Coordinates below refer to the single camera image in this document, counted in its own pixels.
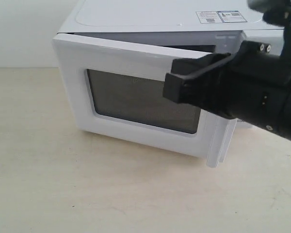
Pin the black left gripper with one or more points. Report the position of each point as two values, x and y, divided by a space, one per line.
251 85

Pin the white microwave door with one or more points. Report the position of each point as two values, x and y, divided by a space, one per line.
115 89

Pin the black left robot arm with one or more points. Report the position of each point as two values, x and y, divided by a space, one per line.
278 13

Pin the white microwave oven body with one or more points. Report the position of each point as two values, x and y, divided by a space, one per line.
170 23

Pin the blue white label sticker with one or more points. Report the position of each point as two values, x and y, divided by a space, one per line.
213 17

